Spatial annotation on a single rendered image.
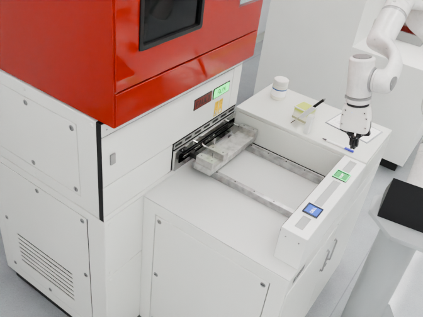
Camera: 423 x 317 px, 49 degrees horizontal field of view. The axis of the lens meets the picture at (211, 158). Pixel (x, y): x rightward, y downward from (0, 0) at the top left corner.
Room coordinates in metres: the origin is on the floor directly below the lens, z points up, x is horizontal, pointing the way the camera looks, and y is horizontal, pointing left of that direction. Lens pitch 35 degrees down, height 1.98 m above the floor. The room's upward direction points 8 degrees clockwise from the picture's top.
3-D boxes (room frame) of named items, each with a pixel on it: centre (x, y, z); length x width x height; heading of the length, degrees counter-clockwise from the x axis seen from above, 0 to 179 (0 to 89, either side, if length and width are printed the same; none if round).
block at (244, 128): (1.78, -0.15, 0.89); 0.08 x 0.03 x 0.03; 60
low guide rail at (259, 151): (1.67, -0.28, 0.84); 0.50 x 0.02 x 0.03; 60
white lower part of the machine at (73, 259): (1.69, 0.43, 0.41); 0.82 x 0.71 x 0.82; 150
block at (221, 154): (1.57, -0.02, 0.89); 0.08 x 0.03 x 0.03; 60
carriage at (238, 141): (1.64, -0.06, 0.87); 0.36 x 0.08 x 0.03; 150
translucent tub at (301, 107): (1.82, -0.38, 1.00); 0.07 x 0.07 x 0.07; 51
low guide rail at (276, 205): (1.43, -0.14, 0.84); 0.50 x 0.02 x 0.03; 60
